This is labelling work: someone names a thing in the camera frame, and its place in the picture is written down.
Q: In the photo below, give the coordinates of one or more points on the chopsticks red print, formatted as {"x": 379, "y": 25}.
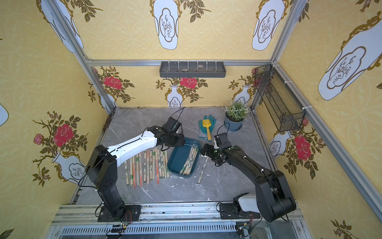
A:
{"x": 140, "y": 170}

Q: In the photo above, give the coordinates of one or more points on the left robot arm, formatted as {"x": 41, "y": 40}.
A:
{"x": 102, "y": 168}

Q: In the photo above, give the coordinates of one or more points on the grey wall shelf tray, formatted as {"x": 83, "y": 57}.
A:
{"x": 192, "y": 69}

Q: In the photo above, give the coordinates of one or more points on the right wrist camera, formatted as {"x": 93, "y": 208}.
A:
{"x": 222, "y": 141}

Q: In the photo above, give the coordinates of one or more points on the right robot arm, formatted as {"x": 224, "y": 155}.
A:
{"x": 273, "y": 198}

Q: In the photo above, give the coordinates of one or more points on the potted green plant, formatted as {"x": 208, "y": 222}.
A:
{"x": 235, "y": 113}

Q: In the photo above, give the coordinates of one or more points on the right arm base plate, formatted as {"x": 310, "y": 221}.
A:
{"x": 230, "y": 211}

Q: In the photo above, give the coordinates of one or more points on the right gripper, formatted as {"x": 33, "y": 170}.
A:
{"x": 209, "y": 151}

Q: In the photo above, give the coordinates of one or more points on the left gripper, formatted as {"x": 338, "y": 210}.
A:
{"x": 178, "y": 140}

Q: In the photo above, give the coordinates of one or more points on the yellow toy shovel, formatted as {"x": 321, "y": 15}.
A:
{"x": 207, "y": 124}

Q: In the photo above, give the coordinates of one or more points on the aluminium front rail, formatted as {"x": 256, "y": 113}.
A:
{"x": 173, "y": 218}

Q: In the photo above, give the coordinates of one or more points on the teal plastic storage box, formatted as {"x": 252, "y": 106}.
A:
{"x": 179, "y": 156}

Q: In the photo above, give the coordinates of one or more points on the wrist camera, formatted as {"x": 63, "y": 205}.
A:
{"x": 222, "y": 141}
{"x": 171, "y": 126}

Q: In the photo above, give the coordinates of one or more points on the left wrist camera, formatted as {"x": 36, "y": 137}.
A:
{"x": 171, "y": 126}

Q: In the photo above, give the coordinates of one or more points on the chopsticks box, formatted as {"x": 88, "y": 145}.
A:
{"x": 165, "y": 159}

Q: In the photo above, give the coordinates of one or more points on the chopsticks red leaf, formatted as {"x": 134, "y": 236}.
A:
{"x": 133, "y": 172}

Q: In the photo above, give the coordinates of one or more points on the chopstick pile in box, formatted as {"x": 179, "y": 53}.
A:
{"x": 186, "y": 169}

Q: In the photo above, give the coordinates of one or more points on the chopsticks bamboo print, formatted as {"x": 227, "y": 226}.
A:
{"x": 131, "y": 171}

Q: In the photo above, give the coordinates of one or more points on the green garden glove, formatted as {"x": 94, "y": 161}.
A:
{"x": 206, "y": 132}

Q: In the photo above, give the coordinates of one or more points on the black wire mesh basket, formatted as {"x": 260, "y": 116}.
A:
{"x": 285, "y": 110}

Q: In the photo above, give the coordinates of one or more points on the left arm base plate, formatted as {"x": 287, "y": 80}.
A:
{"x": 125, "y": 212}

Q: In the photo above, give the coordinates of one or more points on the chopsticks green text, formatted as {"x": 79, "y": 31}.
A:
{"x": 147, "y": 166}

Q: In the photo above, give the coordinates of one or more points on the chopsticks green label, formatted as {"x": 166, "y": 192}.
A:
{"x": 152, "y": 164}

